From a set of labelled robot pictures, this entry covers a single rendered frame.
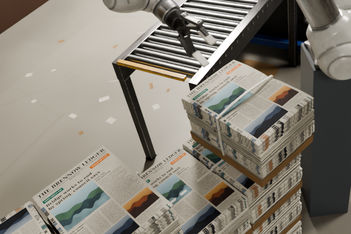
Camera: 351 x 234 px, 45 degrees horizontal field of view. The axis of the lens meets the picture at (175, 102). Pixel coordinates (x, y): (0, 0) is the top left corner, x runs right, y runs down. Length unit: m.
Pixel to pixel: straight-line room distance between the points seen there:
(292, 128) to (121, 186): 0.60
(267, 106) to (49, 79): 2.74
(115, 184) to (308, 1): 0.82
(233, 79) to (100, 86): 2.13
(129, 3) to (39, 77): 2.61
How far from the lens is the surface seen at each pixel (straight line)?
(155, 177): 1.64
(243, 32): 2.38
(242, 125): 1.42
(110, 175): 1.38
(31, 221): 1.39
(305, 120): 1.53
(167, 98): 3.25
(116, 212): 1.28
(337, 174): 2.22
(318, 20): 1.44
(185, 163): 1.65
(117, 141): 3.04
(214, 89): 1.57
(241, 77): 1.61
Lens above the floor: 2.06
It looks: 40 degrees down
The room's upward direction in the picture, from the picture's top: 14 degrees counter-clockwise
